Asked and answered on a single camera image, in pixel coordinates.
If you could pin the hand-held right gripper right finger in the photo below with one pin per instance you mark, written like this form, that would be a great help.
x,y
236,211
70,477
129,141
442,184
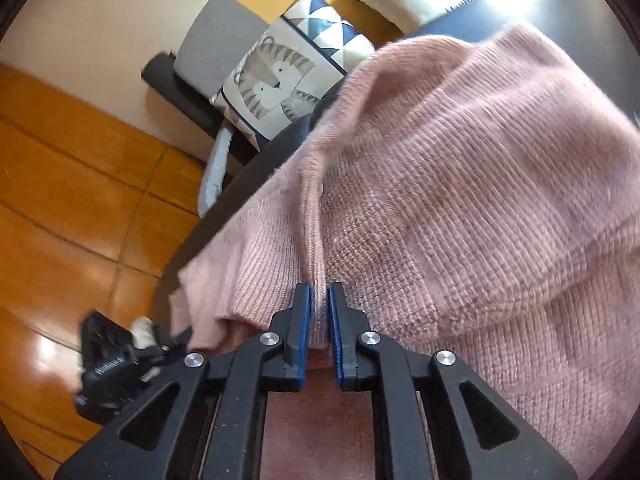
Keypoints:
x,y
334,340

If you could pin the tiger print cushion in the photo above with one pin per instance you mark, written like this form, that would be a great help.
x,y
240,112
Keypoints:
x,y
270,85

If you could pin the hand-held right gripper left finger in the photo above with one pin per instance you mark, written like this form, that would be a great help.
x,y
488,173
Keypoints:
x,y
306,340

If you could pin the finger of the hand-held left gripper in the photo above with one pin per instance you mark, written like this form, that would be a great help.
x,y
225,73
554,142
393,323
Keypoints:
x,y
170,342

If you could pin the pink knit sweater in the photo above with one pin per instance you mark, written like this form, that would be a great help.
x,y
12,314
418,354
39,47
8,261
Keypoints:
x,y
450,160

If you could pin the grey yellow blue sofa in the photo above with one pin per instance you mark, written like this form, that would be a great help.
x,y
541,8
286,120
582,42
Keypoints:
x,y
220,45

